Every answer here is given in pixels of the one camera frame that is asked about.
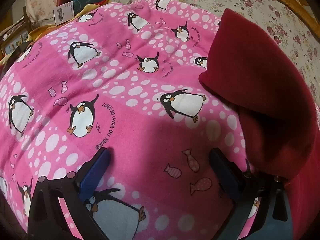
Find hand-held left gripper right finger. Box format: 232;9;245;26
209;148;292;240

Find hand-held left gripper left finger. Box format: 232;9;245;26
27;148;112;240

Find dark red fleece garment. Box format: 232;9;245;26
199;8;320;240

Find pink penguin print blanket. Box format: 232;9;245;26
0;0;265;240

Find yellow cloth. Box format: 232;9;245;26
26;1;110;42

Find white barcode tag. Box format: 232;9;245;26
54;1;75;27

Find wooden furniture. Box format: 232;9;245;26
0;6;33;62

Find orange bordered quilt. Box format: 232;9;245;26
246;0;320;34

